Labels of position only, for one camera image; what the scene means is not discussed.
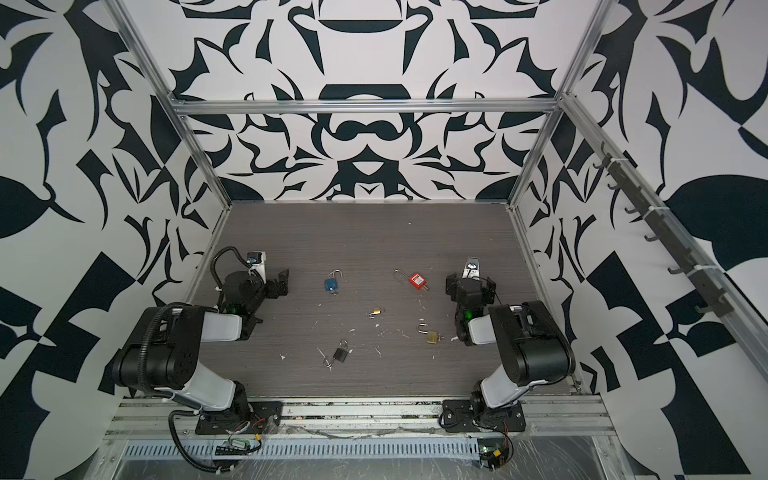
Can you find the right green circuit board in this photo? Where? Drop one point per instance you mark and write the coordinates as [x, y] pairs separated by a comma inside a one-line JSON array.
[[493, 457]]

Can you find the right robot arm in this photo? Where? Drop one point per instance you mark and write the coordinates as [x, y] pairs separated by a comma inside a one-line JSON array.
[[532, 348]]

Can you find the white slotted cable duct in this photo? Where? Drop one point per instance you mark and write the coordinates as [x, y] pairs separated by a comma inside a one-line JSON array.
[[369, 448]]

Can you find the green circuit board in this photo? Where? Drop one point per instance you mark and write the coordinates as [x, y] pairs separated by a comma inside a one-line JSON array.
[[239, 447], [493, 457]]

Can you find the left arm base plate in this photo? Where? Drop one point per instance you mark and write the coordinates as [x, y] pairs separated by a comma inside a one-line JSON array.
[[260, 417]]

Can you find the red padlock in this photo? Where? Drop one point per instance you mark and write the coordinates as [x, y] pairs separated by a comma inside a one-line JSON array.
[[416, 280]]

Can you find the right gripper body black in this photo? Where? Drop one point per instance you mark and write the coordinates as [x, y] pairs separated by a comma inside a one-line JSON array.
[[470, 284]]

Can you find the black padlock with keys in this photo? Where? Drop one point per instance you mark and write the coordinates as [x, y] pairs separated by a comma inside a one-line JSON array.
[[339, 355]]

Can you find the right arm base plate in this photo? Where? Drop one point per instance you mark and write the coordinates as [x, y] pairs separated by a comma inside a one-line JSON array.
[[483, 416]]

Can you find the large brass padlock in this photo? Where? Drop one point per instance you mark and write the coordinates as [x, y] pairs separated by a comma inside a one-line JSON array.
[[432, 336]]

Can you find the aluminium mounting rail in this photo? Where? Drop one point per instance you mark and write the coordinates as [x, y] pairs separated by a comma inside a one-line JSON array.
[[537, 415]]

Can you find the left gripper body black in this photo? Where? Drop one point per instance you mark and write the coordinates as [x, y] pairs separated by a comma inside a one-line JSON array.
[[275, 283]]

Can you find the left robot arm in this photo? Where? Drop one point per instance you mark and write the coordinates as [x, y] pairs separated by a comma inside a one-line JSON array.
[[161, 356]]

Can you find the left green circuit board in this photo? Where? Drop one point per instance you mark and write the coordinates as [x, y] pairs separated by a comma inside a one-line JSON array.
[[239, 447]]

